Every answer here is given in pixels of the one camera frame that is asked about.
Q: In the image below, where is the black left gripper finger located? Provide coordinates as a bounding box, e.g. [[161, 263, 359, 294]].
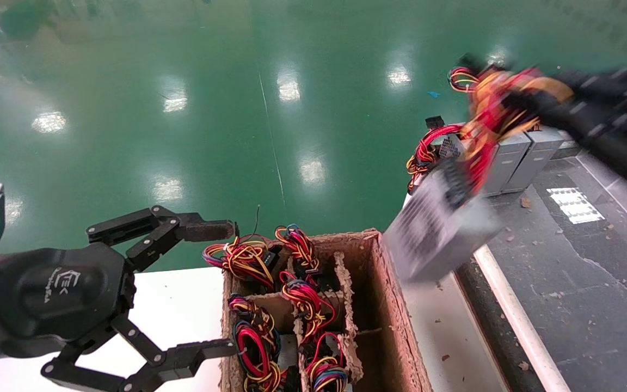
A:
[[86, 205, 238, 273], [40, 315, 238, 392]]

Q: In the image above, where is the black conveyor table white rail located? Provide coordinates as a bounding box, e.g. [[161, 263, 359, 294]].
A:
[[401, 125, 627, 392]]

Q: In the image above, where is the brown cardboard divider box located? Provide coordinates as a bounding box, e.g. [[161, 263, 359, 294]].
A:
[[220, 229, 434, 392]]

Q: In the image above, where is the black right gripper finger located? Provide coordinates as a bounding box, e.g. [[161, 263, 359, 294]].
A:
[[558, 68, 627, 96], [509, 90, 592, 148]]

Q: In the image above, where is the grey power supply unit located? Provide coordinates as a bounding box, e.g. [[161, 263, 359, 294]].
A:
[[482, 131, 533, 197], [501, 126, 565, 194]]

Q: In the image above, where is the power supply with coloured wires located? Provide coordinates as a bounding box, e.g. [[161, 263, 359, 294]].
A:
[[280, 271, 342, 341], [383, 54, 574, 285], [274, 224, 322, 275], [302, 332, 351, 392], [407, 115, 465, 192], [203, 234, 280, 290], [228, 294, 288, 392]]

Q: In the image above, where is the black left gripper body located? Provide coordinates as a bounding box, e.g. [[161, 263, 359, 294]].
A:
[[0, 242, 137, 360]]

